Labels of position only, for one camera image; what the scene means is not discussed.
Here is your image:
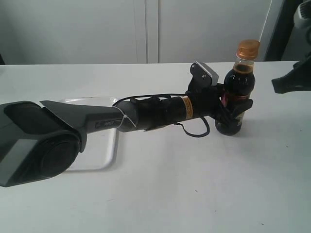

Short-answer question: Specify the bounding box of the soy sauce bottle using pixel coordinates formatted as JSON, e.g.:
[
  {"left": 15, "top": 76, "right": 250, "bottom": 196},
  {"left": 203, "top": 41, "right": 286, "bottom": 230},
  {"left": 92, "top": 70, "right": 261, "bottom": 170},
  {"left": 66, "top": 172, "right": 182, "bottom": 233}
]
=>
[{"left": 215, "top": 39, "right": 260, "bottom": 136}]

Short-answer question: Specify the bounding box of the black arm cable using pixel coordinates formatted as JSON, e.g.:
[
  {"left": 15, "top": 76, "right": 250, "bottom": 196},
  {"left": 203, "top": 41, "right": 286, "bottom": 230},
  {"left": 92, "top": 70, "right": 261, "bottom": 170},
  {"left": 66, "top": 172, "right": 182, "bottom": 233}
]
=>
[{"left": 113, "top": 93, "right": 211, "bottom": 138}]

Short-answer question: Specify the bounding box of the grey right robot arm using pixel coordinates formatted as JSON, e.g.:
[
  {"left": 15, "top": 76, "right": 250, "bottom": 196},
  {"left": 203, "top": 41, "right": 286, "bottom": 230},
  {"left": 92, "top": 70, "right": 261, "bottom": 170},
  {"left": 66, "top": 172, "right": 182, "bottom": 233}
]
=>
[{"left": 272, "top": 0, "right": 311, "bottom": 94}]

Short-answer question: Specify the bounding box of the white rectangular tray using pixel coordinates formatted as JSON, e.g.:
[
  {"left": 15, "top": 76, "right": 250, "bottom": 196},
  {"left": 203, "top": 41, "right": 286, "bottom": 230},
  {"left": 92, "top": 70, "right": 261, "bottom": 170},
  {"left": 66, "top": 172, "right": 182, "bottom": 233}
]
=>
[{"left": 60, "top": 97, "right": 119, "bottom": 173}]

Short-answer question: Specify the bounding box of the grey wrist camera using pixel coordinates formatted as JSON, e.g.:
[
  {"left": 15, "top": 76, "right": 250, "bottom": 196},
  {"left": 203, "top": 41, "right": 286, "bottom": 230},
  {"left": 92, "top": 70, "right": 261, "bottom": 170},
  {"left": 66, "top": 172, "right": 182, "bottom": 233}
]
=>
[{"left": 190, "top": 61, "right": 219, "bottom": 88}]

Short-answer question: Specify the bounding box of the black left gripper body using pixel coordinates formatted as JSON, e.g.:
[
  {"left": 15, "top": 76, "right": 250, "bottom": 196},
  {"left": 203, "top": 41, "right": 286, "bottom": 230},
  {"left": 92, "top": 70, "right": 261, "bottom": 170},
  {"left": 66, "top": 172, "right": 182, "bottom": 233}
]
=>
[{"left": 186, "top": 82, "right": 225, "bottom": 119}]

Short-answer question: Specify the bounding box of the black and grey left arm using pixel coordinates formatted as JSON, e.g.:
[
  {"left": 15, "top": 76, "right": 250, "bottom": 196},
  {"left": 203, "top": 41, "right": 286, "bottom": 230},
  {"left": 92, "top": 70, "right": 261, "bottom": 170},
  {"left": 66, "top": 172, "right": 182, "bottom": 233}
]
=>
[{"left": 0, "top": 84, "right": 253, "bottom": 187}]

